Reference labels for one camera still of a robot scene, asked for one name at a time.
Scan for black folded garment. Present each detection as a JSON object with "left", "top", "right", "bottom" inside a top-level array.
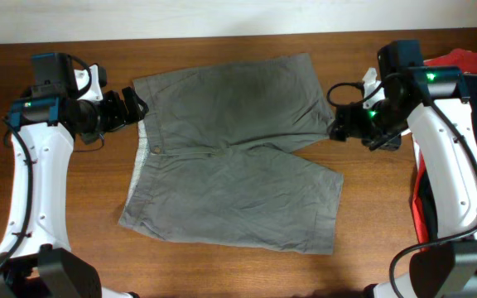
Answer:
[{"left": 417, "top": 171, "right": 438, "bottom": 242}]

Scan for red folded garment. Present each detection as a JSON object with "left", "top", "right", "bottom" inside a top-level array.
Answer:
[{"left": 411, "top": 49, "right": 477, "bottom": 243}]

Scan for white folded garment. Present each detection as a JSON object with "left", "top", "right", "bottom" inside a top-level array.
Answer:
[{"left": 401, "top": 66, "right": 428, "bottom": 169}]

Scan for grey shorts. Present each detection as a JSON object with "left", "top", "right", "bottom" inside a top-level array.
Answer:
[{"left": 118, "top": 53, "right": 344, "bottom": 255}]

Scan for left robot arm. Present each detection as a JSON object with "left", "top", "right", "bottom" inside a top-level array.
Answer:
[{"left": 0, "top": 52, "right": 148, "bottom": 297}]

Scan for right black cable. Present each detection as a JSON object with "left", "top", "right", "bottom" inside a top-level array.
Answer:
[{"left": 325, "top": 72, "right": 477, "bottom": 298}]

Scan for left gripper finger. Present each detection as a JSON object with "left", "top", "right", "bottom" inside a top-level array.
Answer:
[
  {"left": 122, "top": 87, "right": 149, "bottom": 116},
  {"left": 124, "top": 108, "right": 144, "bottom": 125}
]

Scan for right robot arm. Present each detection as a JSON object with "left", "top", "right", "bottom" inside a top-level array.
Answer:
[{"left": 330, "top": 40, "right": 477, "bottom": 297}]

